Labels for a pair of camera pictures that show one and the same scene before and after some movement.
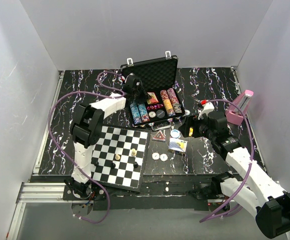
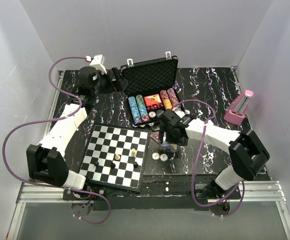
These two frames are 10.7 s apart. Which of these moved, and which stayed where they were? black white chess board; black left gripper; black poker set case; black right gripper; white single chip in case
Moved: black left gripper; black right gripper
Stayed: black poker set case; black white chess board; white single chip in case
